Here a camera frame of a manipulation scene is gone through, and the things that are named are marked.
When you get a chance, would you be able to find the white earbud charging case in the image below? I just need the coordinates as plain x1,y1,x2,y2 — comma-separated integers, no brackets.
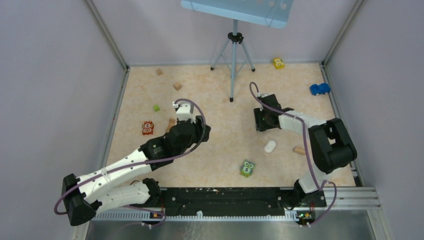
263,140,277,154

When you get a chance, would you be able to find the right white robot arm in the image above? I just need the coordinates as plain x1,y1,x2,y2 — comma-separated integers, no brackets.
253,94,358,206

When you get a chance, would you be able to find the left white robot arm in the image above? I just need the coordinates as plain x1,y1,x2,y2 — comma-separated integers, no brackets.
58,115,211,227

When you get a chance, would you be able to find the wooden arch block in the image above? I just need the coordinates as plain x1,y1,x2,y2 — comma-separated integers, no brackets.
165,118,176,133

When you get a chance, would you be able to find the orange red animal block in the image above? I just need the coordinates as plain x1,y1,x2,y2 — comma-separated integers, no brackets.
141,121,155,136

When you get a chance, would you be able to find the small green cube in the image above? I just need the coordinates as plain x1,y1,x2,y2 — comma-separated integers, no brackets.
153,104,160,112

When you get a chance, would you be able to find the wooden cylinder block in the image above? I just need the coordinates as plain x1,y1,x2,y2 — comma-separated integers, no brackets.
293,146,306,156

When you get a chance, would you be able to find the wooden cube block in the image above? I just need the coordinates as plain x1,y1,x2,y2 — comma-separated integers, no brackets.
173,82,182,91

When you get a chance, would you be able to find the green owl number block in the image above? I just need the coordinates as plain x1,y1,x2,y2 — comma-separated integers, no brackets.
239,159,255,178

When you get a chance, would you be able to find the blue toy car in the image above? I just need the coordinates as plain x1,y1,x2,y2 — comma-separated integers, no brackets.
309,82,331,96

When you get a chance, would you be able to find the small wooden cube far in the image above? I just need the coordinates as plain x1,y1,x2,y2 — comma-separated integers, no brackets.
155,68,163,76

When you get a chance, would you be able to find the light blue tripod stand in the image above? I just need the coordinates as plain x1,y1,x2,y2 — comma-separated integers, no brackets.
210,19,256,103

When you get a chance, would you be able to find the light blue perforated board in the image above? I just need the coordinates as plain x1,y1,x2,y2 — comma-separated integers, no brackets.
180,0,294,29

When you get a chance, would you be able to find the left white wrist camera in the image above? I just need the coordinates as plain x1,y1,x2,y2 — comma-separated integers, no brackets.
172,101,196,125

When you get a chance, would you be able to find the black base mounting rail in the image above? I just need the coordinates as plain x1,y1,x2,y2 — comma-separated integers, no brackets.
129,186,327,220

